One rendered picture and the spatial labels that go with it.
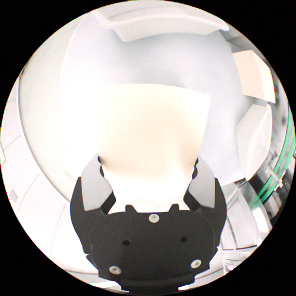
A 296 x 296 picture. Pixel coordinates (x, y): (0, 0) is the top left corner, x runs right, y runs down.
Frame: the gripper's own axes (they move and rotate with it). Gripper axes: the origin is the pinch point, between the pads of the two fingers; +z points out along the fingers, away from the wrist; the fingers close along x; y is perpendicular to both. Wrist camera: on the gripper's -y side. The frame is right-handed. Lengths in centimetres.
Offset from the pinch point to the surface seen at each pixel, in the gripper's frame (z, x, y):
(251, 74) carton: 0.8, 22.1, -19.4
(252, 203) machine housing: -11, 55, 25
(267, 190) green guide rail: -12, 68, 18
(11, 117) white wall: 40, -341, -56
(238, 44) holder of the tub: 3.7, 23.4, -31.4
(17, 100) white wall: 71, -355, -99
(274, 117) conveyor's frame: 1, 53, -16
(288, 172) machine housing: -21, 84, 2
